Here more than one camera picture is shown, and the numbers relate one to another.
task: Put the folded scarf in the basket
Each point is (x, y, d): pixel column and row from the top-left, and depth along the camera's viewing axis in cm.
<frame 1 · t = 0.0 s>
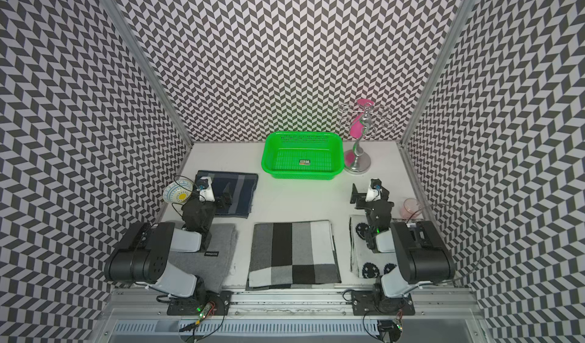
left hand: (218, 184, 91), fingers open
right hand: (364, 187, 90), fingers open
green plastic basket: (303, 155, 117), on the table
black white checked scarf: (292, 255, 82), point 2 cm above the table
grey folded scarf: (213, 265, 79), point 4 cm above the table
smiley face patterned scarf: (365, 262, 79), point 4 cm above the table
navy blue striped scarf: (242, 187, 100), point 3 cm above the table
patterned ceramic bowl: (178, 191, 98), point 4 cm above the table
pink plastic cup: (410, 209, 94), point 3 cm above the table
silver pink jewellery stand: (356, 119, 107), point 18 cm above the table

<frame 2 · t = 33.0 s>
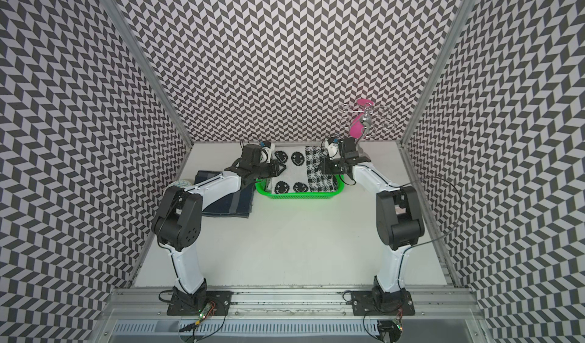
left hand: (285, 167, 94), fingers closed
right hand: (320, 168, 95), fingers closed
smiley face patterned scarf: (302, 173, 96), point 11 cm above the table
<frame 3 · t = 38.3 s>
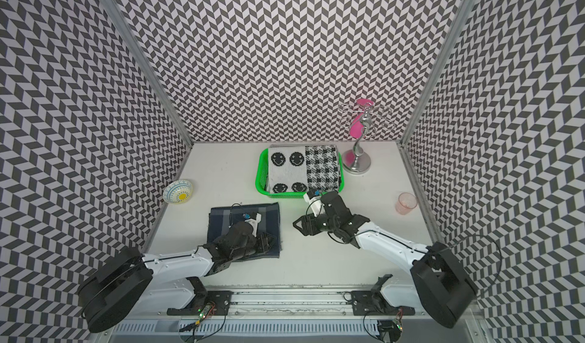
left hand: (273, 242, 85), fingers open
right hand: (300, 226, 81), fingers open
navy blue striped scarf: (221, 218, 92), point 2 cm above the table
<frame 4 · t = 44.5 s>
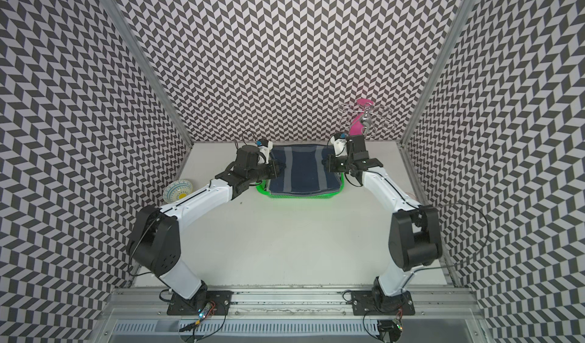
left hand: (285, 167, 86), fingers closed
right hand: (324, 164, 88), fingers closed
navy blue striped scarf: (303, 173, 88), point 17 cm above the table
